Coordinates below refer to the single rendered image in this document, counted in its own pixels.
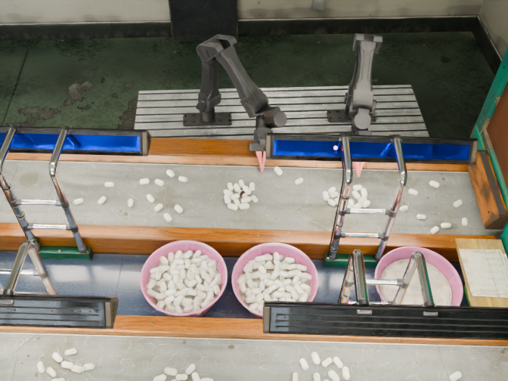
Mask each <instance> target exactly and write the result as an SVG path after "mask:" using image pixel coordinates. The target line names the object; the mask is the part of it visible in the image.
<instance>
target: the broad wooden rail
mask: <svg viewBox="0 0 508 381"><path fill-rule="evenodd" d="M253 141H254V140H229V139H200V138H151V143H150V149H149V154H148V156H109V155H80V154H61V155H60V159H59V161H61V162H90V163H146V164H175V165H203V166H260V164H259V160H258V157H257V155H256V151H249V144H253ZM51 155H52V154H51V153H8V155H7V157H6V160H32V161H50V159H51ZM276 166H278V167H289V168H317V169H342V162H338V161H309V160H271V159H269V160H266V161H265V165H264V167H276ZM406 167H407V171H431V172H468V169H467V167H466V165H452V164H423V163H406ZM362 169H374V170H398V166H397V163H367V162H365V163H364V165H363V167H362Z"/></svg>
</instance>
